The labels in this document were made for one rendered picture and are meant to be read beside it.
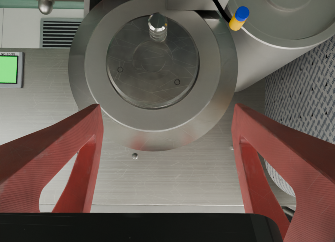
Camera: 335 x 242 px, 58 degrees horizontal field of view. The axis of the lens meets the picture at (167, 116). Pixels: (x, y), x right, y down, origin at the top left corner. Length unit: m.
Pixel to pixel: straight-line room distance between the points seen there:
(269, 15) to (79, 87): 0.18
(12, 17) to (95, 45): 3.22
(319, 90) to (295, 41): 0.09
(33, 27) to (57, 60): 2.73
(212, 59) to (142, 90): 0.07
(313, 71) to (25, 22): 3.18
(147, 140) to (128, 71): 0.06
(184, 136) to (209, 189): 0.35
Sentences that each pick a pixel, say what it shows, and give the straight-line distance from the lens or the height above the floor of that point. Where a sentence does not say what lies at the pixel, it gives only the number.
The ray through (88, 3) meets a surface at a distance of 0.30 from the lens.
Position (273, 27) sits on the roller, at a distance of 0.29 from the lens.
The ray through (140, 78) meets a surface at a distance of 0.24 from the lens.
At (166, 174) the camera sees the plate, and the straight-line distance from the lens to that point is 0.59.
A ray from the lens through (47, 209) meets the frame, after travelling 0.64.
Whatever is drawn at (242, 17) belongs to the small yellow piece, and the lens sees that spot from 0.21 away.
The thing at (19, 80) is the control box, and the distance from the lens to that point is 0.65.
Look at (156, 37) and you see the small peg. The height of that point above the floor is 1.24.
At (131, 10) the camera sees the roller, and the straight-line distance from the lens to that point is 0.27.
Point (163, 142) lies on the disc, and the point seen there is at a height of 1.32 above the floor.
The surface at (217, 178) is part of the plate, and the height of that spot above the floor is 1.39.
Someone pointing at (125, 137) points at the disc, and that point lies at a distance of 0.26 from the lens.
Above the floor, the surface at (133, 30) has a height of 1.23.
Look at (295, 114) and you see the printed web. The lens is 0.42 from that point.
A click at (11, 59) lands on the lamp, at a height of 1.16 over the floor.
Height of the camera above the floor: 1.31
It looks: 4 degrees down
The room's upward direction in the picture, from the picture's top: 179 degrees counter-clockwise
